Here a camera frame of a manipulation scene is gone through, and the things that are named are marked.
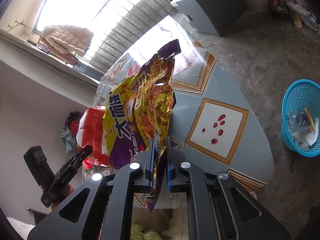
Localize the red plastic bag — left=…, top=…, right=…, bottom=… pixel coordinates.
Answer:
left=82, top=155, right=110, bottom=170

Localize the purple yellow snack bag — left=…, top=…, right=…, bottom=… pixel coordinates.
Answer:
left=103, top=40, right=181, bottom=211

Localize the red white snack bag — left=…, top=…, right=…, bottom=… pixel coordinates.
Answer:
left=76, top=107, right=109, bottom=159

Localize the white paper tissue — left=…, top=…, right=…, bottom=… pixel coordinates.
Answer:
left=291, top=118, right=319, bottom=151

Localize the orange snack packet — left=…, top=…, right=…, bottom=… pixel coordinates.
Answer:
left=304, top=106, right=315, bottom=132

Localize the person's left hand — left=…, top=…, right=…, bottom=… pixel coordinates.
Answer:
left=50, top=184, right=75, bottom=211

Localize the colourful bag pile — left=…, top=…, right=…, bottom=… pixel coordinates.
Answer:
left=61, top=111, right=83, bottom=154

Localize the fruit pattern tablecloth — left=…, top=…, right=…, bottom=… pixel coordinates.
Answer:
left=93, top=16, right=274, bottom=191

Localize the clear plastic bottle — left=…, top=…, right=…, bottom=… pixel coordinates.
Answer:
left=285, top=109, right=309, bottom=131

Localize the beige puffer jacket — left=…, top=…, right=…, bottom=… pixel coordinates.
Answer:
left=41, top=25, right=94, bottom=57

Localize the blue plastic waste basket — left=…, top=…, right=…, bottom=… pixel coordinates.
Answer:
left=281, top=79, right=319, bottom=157

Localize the metal balcony railing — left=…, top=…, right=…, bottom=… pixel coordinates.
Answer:
left=81, top=0, right=176, bottom=73

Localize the grey storage box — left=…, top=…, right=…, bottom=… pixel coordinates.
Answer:
left=171, top=0, right=247, bottom=37

